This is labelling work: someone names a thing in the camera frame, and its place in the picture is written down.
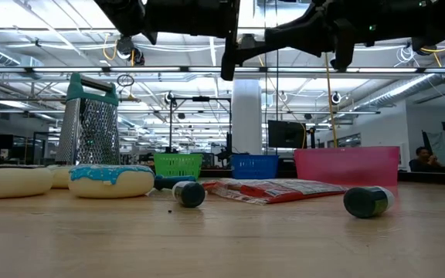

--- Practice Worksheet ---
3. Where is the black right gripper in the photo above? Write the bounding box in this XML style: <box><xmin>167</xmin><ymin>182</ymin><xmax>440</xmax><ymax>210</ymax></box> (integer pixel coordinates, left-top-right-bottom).
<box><xmin>233</xmin><ymin>0</ymin><xmax>416</xmax><ymax>73</ymax></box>

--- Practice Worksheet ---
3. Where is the silver ventilation duct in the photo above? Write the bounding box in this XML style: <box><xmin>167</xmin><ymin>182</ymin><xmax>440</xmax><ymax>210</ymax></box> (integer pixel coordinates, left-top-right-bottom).
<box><xmin>352</xmin><ymin>48</ymin><xmax>445</xmax><ymax>114</ymax></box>

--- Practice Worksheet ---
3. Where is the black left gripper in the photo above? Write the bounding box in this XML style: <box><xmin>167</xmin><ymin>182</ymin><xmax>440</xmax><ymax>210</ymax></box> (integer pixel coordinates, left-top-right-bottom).
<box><xmin>144</xmin><ymin>0</ymin><xmax>243</xmax><ymax>81</ymax></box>

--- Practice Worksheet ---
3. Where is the person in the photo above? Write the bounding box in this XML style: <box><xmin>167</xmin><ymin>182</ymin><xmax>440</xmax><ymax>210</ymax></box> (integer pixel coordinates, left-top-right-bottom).
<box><xmin>408</xmin><ymin>146</ymin><xmax>444</xmax><ymax>173</ymax></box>

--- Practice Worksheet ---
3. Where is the blue plastic basket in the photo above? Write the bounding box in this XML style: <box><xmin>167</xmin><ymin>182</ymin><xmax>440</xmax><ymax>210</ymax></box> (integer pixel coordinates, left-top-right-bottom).
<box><xmin>229</xmin><ymin>154</ymin><xmax>280</xmax><ymax>181</ymax></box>

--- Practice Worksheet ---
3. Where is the teal metal box grater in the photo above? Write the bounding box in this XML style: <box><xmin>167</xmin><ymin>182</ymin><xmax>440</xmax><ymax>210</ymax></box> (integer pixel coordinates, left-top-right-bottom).
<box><xmin>55</xmin><ymin>72</ymin><xmax>121</xmax><ymax>166</ymax></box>

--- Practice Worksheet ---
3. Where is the black aluminium table frame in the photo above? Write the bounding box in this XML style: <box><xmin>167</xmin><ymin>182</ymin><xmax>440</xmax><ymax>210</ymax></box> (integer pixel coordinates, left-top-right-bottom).
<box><xmin>199</xmin><ymin>168</ymin><xmax>445</xmax><ymax>185</ymax></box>

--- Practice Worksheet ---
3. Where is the tape roll with dark centre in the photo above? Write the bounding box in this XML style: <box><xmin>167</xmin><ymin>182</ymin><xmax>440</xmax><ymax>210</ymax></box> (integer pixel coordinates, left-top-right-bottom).
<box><xmin>0</xmin><ymin>164</ymin><xmax>54</xmax><ymax>200</ymax></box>

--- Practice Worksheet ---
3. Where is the small dark capped bottle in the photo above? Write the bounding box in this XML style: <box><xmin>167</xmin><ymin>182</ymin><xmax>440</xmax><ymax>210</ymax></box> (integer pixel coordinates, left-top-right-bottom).
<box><xmin>172</xmin><ymin>180</ymin><xmax>207</xmax><ymax>209</ymax></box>
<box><xmin>342</xmin><ymin>185</ymin><xmax>396</xmax><ymax>219</ymax></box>

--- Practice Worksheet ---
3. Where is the blue iced toy donut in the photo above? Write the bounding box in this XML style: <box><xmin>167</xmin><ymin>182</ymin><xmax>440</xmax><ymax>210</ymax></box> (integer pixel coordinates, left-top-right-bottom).
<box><xmin>67</xmin><ymin>164</ymin><xmax>156</xmax><ymax>200</ymax></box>

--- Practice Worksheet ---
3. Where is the pink translucent plastic bin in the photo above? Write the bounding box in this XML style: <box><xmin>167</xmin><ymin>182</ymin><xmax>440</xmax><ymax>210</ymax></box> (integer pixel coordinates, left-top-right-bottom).
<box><xmin>294</xmin><ymin>145</ymin><xmax>400</xmax><ymax>188</ymax></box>

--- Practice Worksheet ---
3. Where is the black rig stand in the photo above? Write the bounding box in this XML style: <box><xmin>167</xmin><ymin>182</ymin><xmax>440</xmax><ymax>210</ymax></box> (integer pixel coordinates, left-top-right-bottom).
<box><xmin>167</xmin><ymin>95</ymin><xmax>234</xmax><ymax>154</ymax></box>

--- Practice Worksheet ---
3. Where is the white pillar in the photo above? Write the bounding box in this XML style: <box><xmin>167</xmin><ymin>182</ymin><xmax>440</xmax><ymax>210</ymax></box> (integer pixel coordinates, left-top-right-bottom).
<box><xmin>231</xmin><ymin>79</ymin><xmax>263</xmax><ymax>155</ymax></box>

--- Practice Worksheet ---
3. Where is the black monitor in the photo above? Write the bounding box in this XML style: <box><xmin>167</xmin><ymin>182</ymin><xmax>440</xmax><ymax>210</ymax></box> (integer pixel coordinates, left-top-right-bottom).
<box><xmin>267</xmin><ymin>119</ymin><xmax>308</xmax><ymax>150</ymax></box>

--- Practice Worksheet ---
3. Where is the green plastic basket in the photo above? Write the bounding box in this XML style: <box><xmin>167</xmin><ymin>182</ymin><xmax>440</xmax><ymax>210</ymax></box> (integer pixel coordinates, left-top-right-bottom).
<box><xmin>153</xmin><ymin>153</ymin><xmax>204</xmax><ymax>181</ymax></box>

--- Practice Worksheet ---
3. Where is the yellow hanging cable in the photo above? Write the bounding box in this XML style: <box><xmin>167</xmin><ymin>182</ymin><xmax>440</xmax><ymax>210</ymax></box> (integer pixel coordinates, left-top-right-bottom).
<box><xmin>324</xmin><ymin>53</ymin><xmax>340</xmax><ymax>149</ymax></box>

